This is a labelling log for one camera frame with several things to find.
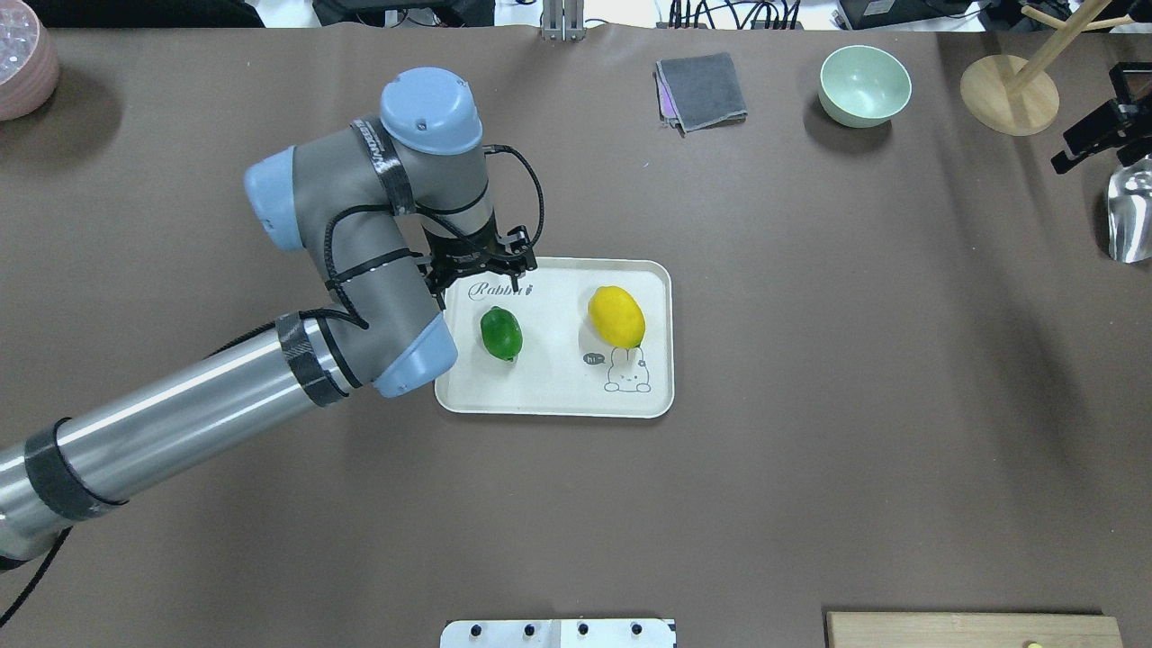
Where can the purple cloth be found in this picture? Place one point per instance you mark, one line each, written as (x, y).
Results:
(668, 112)

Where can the yellow lemon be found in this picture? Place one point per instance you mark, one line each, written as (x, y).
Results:
(616, 317)

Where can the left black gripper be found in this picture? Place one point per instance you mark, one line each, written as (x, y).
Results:
(460, 251)

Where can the silver scoop far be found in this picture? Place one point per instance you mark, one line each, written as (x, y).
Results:
(1128, 206)

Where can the pink bowl of ice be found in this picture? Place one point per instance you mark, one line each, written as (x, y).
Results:
(30, 67)

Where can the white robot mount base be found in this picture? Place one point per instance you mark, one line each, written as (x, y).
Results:
(611, 631)

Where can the wooden banana stand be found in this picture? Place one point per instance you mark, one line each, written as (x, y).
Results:
(1016, 96)

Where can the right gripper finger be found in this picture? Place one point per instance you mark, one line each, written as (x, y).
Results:
(1114, 125)

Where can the green lime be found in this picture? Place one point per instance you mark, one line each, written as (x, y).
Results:
(501, 334)

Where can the white rabbit tray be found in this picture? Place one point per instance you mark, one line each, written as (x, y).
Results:
(564, 368)

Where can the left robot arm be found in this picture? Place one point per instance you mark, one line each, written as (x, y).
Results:
(392, 210)

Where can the grey folded cloth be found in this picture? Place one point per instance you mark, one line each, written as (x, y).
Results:
(705, 90)

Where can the wooden cutting board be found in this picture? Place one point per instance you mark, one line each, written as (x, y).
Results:
(927, 629)

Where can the aluminium frame post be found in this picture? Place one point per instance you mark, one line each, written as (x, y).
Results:
(563, 20)

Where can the mint green bowl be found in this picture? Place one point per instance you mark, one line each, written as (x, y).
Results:
(863, 87)

